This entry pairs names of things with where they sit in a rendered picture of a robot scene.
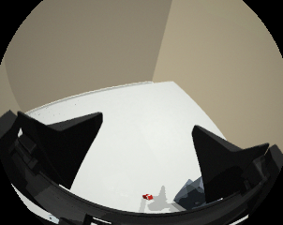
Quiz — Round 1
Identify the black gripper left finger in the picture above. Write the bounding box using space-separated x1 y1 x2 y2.
17 110 103 190

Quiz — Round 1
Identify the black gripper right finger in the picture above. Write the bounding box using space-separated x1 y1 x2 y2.
191 125 269 203

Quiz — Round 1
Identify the grey sloped panel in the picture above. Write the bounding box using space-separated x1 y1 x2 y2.
172 177 215 210

